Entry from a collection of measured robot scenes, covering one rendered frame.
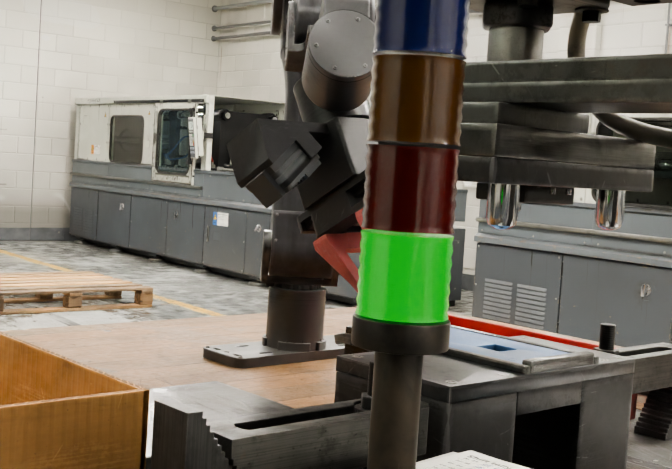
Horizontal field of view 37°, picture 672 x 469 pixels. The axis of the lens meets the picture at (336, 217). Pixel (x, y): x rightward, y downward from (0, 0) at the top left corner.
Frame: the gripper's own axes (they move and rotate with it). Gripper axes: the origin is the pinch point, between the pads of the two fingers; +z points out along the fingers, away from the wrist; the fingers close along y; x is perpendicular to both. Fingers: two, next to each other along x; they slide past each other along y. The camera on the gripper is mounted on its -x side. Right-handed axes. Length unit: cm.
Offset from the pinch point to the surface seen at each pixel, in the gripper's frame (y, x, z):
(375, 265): 26.4, -28.6, 6.8
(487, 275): -353, 467, -121
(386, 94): 29.6, -28.4, 0.9
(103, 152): -835, 509, -459
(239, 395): -12.4, -7.6, 3.1
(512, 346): 8.4, 1.2, 6.9
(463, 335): 4.4, 1.3, 4.6
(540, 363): 13.3, -2.9, 9.3
